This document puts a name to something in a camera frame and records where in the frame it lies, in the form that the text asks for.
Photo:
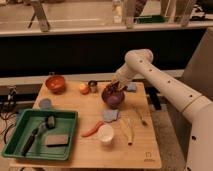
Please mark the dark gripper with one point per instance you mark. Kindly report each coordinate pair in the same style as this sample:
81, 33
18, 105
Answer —
115, 87

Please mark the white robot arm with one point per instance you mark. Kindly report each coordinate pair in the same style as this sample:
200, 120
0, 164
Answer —
194, 106

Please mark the orange red bowl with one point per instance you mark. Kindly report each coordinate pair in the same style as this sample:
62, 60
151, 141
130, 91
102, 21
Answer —
55, 83

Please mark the blue sponge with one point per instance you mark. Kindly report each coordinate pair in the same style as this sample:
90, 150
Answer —
131, 87

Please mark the small metal cup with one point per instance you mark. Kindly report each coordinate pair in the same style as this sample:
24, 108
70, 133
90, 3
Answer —
93, 86

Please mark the grey blue cloth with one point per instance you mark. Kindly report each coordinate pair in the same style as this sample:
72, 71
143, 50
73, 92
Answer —
110, 115

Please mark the orange fruit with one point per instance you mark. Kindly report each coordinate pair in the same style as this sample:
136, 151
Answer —
83, 88

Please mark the yellow banana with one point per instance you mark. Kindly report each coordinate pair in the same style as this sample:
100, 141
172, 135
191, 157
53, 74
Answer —
127, 130

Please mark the orange carrot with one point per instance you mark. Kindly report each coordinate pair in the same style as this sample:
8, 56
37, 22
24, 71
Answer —
93, 130

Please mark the white plastic cup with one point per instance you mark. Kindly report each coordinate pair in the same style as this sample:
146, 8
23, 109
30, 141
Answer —
105, 134

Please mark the grey brown sponge block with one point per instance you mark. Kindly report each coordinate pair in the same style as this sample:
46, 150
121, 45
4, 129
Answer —
56, 140

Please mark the green plastic tray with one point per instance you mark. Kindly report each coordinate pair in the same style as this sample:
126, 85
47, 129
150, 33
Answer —
65, 123

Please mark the black handled dish brush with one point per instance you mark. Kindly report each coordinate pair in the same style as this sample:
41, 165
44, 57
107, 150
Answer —
47, 124

